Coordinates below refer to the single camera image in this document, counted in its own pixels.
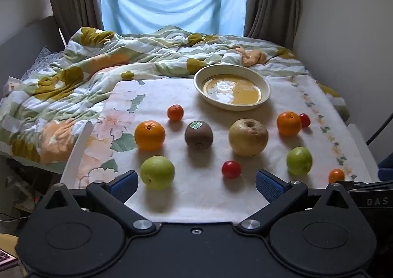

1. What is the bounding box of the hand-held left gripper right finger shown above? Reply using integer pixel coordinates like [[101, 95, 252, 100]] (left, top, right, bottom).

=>
[[236, 169, 358, 237]]

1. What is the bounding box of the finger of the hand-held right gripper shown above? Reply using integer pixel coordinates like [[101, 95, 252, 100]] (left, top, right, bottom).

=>
[[336, 180, 393, 192]]

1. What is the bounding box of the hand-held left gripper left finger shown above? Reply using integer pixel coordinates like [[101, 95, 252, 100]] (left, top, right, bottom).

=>
[[37, 170, 158, 237]]

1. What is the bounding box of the small tangerine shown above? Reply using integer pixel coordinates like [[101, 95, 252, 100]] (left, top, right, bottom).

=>
[[167, 104, 184, 121], [328, 169, 346, 184]]

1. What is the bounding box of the green apple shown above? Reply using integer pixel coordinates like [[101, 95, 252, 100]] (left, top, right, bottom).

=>
[[140, 156, 175, 190], [286, 146, 313, 176]]

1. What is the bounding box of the large yellow-brown apple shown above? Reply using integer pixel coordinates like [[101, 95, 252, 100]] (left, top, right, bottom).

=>
[[228, 118, 269, 157]]

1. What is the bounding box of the medium orange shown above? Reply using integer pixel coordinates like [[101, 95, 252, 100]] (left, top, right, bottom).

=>
[[277, 111, 302, 136]]

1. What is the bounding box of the cream bowl with yellow inside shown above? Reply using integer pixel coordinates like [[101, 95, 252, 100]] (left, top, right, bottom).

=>
[[193, 64, 271, 112]]

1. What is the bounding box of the large orange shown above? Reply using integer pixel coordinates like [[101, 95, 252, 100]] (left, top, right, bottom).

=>
[[134, 120, 166, 151]]

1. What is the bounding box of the white floral cloth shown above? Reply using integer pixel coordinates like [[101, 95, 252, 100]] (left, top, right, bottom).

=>
[[61, 76, 373, 224]]

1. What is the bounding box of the brown kiwi with green sticker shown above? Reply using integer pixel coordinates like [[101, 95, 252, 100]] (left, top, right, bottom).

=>
[[184, 120, 214, 149]]

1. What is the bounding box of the green and yellow floral blanket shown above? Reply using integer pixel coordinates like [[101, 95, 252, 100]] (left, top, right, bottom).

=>
[[0, 25, 351, 172]]

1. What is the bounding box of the yellow book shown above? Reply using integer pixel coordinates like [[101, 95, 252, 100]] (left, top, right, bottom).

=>
[[0, 233, 21, 278]]

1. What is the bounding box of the grey patterned bed sheet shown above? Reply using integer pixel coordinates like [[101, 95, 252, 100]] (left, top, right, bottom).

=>
[[21, 46, 64, 82]]

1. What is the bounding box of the small white box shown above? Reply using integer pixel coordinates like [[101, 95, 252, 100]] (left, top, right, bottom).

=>
[[2, 76, 23, 97]]

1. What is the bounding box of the grey bed headboard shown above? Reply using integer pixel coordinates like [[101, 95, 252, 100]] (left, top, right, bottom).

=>
[[0, 15, 67, 89]]

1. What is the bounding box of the light blue window cloth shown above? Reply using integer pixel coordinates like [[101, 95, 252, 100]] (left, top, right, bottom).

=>
[[99, 0, 250, 36]]

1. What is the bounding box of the black cable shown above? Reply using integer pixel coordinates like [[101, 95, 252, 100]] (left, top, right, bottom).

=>
[[365, 111, 393, 145]]

